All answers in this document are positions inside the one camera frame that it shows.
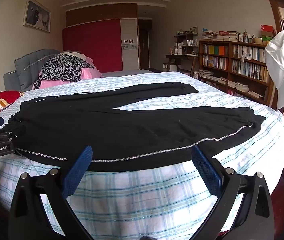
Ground stack of books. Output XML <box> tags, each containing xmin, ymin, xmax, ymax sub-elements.
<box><xmin>201</xmin><ymin>31</ymin><xmax>244</xmax><ymax>42</ymax></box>

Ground red wardrobe panel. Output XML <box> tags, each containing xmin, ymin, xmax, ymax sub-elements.
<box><xmin>62</xmin><ymin>19</ymin><xmax>123</xmax><ymax>73</ymax></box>

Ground white cap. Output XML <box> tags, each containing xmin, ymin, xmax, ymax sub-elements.
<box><xmin>265</xmin><ymin>28</ymin><xmax>284</xmax><ymax>110</ymax></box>

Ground dark wooden door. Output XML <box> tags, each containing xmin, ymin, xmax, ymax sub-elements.
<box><xmin>138</xmin><ymin>19</ymin><xmax>154</xmax><ymax>71</ymax></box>

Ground red patterned pillow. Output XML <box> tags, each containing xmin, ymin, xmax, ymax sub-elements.
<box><xmin>0</xmin><ymin>90</ymin><xmax>25</xmax><ymax>121</ymax></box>

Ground leopard print cloth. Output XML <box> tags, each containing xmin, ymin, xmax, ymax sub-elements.
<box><xmin>33</xmin><ymin>54</ymin><xmax>95</xmax><ymax>89</ymax></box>

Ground black pants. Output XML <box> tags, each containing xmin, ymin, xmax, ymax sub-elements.
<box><xmin>8</xmin><ymin>81</ymin><xmax>267</xmax><ymax>173</ymax></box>

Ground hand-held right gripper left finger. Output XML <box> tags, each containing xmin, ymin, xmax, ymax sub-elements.
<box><xmin>8</xmin><ymin>145</ymin><xmax>94</xmax><ymax>240</ymax></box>

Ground bed with plaid sheet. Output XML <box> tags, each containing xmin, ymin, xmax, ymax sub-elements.
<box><xmin>0</xmin><ymin>70</ymin><xmax>284</xmax><ymax>240</ymax></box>

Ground wooden desk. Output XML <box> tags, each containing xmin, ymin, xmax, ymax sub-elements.
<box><xmin>164</xmin><ymin>54</ymin><xmax>199</xmax><ymax>77</ymax></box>

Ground wooden bookshelf with books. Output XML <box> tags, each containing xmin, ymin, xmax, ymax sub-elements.
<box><xmin>198</xmin><ymin>40</ymin><xmax>277</xmax><ymax>108</ymax></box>

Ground pink blanket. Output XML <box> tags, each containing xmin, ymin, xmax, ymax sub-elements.
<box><xmin>32</xmin><ymin>52</ymin><xmax>103</xmax><ymax>90</ymax></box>

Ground framed photo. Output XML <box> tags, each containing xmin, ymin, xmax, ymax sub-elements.
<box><xmin>23</xmin><ymin>0</ymin><xmax>51</xmax><ymax>33</ymax></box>

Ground grey padded headboard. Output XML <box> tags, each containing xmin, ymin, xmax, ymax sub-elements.
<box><xmin>3</xmin><ymin>49</ymin><xmax>62</xmax><ymax>92</ymax></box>

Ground wardrobe with wooden top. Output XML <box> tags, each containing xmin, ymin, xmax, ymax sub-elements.
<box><xmin>66</xmin><ymin>3</ymin><xmax>139</xmax><ymax>72</ymax></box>

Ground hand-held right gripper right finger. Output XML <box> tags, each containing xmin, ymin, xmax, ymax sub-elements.
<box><xmin>191</xmin><ymin>145</ymin><xmax>275</xmax><ymax>240</ymax></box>

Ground small wooden shelf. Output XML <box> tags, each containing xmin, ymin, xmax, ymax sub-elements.
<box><xmin>174</xmin><ymin>33</ymin><xmax>199</xmax><ymax>55</ymax></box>

